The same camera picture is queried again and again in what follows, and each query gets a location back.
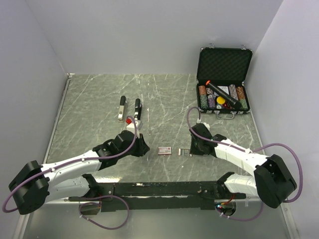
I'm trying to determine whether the beige and black stapler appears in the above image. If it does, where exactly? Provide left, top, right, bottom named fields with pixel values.
left=118, top=96, right=127, bottom=122

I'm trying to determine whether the red white staple box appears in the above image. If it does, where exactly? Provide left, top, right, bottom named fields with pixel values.
left=158, top=147, right=172, bottom=155

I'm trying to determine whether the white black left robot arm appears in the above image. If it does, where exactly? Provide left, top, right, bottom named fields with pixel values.
left=8, top=130, right=150, bottom=215

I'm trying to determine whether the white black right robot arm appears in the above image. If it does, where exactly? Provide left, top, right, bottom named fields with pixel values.
left=189, top=123, right=297, bottom=208

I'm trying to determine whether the yellow round chip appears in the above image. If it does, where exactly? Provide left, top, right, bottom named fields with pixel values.
left=216, top=96, right=226, bottom=105

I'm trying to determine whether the black tube with orange cap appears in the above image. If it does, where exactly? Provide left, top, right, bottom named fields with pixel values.
left=205, top=80, right=241, bottom=110

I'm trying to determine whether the black poker chip case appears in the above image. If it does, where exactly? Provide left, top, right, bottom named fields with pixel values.
left=196, top=47, right=253, bottom=118

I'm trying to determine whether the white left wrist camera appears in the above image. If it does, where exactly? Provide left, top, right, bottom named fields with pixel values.
left=126, top=118, right=143, bottom=138

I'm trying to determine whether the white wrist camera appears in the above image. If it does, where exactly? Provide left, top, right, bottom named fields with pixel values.
left=196, top=119, right=210, bottom=130
left=126, top=118, right=143, bottom=138

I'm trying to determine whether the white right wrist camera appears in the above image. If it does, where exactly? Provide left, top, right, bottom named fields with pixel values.
left=196, top=119, right=210, bottom=130

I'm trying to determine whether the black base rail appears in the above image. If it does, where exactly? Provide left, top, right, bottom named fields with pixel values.
left=68, top=181, right=246, bottom=212

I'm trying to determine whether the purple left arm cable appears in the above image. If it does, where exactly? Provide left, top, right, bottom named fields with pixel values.
left=2, top=116, right=138, bottom=230

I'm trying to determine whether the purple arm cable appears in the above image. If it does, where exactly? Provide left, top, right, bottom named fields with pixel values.
left=186, top=106, right=304, bottom=221
left=2, top=116, right=138, bottom=230

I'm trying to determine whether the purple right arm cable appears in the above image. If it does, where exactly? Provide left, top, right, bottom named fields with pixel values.
left=186, top=106, right=304, bottom=221

